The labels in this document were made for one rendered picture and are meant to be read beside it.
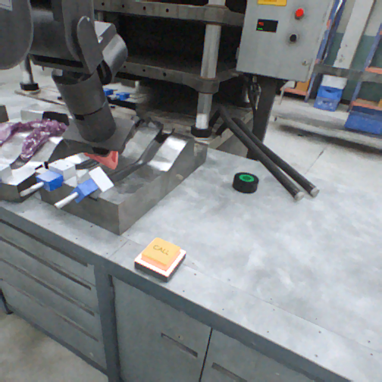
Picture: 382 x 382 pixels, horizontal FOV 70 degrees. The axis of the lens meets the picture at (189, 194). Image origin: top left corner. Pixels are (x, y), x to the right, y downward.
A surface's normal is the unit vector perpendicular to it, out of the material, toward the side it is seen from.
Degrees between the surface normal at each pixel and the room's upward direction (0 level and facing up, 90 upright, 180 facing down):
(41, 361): 0
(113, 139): 27
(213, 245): 0
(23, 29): 91
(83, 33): 91
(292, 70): 90
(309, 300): 0
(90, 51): 91
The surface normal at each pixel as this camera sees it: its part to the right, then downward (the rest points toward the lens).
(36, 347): 0.09, -0.84
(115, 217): -0.45, 0.44
